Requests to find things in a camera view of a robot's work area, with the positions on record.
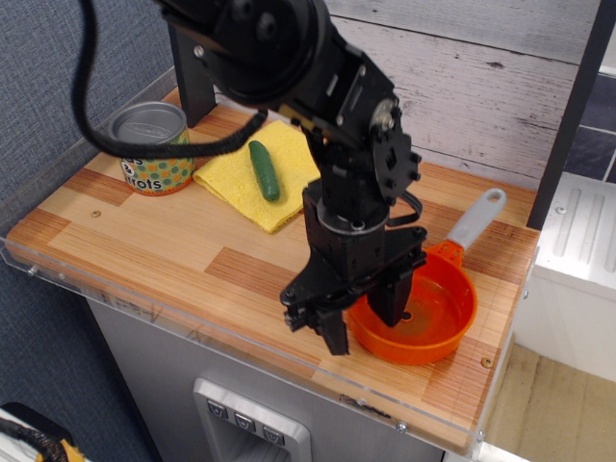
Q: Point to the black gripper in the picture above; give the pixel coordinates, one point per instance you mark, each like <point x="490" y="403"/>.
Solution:
<point x="342" y="267"/>

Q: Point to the yellow sponge piece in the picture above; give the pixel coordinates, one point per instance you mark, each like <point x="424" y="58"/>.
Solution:
<point x="68" y="453"/>

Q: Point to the green toy cucumber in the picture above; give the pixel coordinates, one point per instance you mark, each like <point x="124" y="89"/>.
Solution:
<point x="264" y="171"/>

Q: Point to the silver toy fridge cabinet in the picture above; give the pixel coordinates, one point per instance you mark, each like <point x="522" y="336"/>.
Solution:
<point x="160" y="361"/>

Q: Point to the white toy sink counter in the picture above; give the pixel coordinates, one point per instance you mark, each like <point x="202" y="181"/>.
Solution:
<point x="567" y="312"/>

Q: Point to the orange pan with grey handle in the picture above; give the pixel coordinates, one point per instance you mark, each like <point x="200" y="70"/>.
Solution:
<point x="443" y="301"/>

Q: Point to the black vertical post right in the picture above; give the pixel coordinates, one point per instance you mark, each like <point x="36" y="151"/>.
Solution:
<point x="587" y="73"/>

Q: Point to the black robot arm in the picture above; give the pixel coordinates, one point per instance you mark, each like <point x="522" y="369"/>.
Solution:
<point x="361" y="220"/>

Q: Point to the yellow folded cloth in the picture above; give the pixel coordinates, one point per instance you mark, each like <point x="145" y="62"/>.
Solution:
<point x="230" y="177"/>

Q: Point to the grey dispenser panel with buttons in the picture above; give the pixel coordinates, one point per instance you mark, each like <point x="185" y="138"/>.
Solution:
<point x="239" y="429"/>

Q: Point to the peas and carrots can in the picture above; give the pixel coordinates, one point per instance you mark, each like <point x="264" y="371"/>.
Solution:
<point x="156" y="122"/>

